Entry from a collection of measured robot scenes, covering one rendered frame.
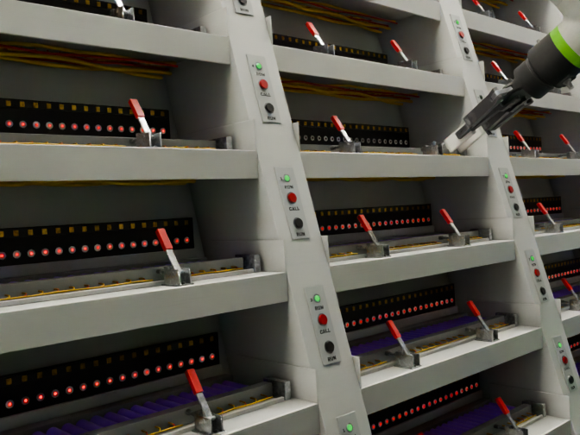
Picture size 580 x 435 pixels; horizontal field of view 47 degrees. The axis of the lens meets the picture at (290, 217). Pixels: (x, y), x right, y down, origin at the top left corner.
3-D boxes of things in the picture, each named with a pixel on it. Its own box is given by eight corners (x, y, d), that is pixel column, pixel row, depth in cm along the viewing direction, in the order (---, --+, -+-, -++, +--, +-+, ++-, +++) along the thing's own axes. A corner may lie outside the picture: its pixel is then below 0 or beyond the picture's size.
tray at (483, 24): (569, 54, 209) (566, 10, 209) (462, 26, 168) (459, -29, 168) (509, 67, 224) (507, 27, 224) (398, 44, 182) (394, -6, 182)
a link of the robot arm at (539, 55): (563, 31, 126) (539, 23, 120) (597, 78, 122) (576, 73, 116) (537, 53, 130) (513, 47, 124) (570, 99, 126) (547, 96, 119)
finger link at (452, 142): (476, 132, 134) (475, 132, 133) (451, 153, 138) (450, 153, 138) (469, 120, 135) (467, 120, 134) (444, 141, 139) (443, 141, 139)
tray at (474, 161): (489, 176, 154) (487, 135, 154) (300, 178, 112) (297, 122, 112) (418, 182, 168) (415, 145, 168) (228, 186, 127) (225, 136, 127)
